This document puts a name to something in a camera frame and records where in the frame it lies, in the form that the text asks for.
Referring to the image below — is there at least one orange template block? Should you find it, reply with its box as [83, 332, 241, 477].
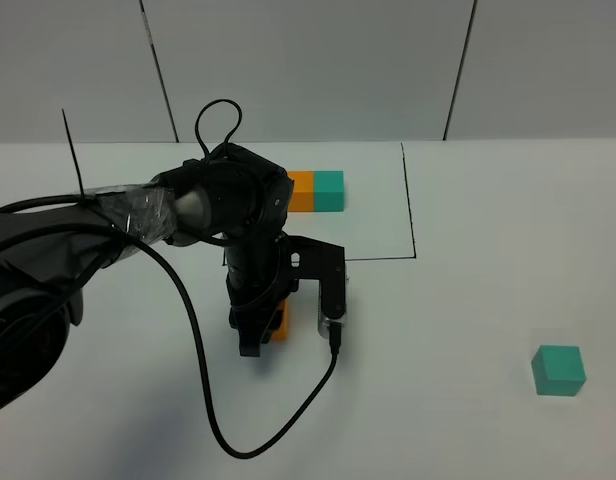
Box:
[288, 171, 315, 213]

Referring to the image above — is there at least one black zip tie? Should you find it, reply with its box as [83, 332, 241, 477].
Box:
[61, 108, 86, 199]

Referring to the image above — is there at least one black left camera cable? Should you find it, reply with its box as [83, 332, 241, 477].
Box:
[112, 319, 345, 460]

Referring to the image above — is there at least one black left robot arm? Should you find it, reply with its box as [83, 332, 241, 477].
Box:
[0, 143, 293, 410]

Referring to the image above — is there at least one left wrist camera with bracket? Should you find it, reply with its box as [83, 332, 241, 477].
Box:
[283, 235, 347, 339]

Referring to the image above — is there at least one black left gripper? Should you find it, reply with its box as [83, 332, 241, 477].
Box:
[225, 230, 296, 357]

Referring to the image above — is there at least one teal template block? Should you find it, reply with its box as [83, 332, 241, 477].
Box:
[314, 170, 345, 212]

